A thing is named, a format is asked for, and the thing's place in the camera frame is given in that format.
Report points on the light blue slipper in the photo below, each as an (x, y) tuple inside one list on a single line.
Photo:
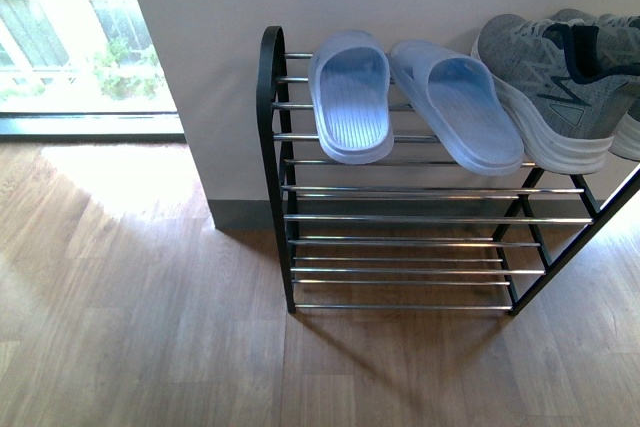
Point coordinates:
[(349, 80), (455, 95)]

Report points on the grey knit sneaker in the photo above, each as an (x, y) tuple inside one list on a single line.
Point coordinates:
[(565, 103), (617, 44)]

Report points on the black metal shoe rack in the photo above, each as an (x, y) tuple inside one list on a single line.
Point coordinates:
[(366, 247)]

